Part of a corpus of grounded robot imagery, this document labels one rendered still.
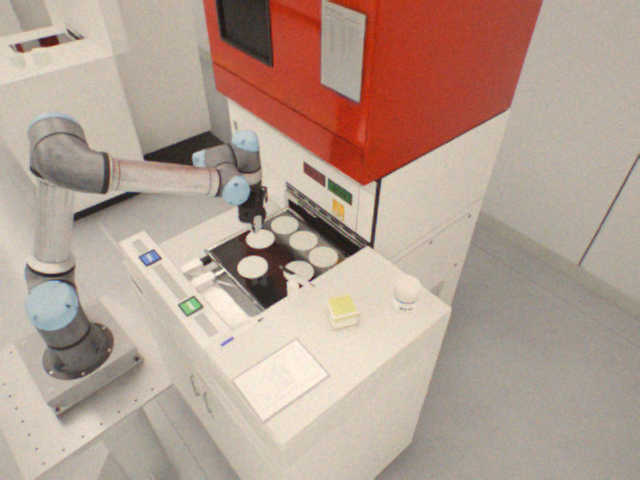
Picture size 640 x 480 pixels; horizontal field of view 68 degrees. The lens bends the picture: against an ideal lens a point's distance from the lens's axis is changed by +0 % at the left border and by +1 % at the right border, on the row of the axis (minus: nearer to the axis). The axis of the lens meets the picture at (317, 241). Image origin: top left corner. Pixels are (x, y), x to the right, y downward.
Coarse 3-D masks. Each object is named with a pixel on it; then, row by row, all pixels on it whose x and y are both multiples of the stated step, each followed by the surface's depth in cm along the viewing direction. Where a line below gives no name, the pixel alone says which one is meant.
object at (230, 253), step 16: (304, 224) 175; (240, 240) 168; (288, 240) 168; (320, 240) 168; (224, 256) 163; (240, 256) 163; (272, 256) 163; (288, 256) 163; (304, 256) 162; (272, 272) 157; (320, 272) 157; (256, 288) 152; (272, 288) 152; (272, 304) 147
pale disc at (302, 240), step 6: (294, 234) 171; (300, 234) 171; (306, 234) 171; (312, 234) 171; (294, 240) 168; (300, 240) 168; (306, 240) 168; (312, 240) 168; (294, 246) 166; (300, 246) 166; (306, 246) 166; (312, 246) 166
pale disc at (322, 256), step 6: (324, 246) 166; (312, 252) 164; (318, 252) 164; (324, 252) 164; (330, 252) 164; (312, 258) 162; (318, 258) 162; (324, 258) 162; (330, 258) 162; (336, 258) 162; (318, 264) 160; (324, 264) 160; (330, 264) 160
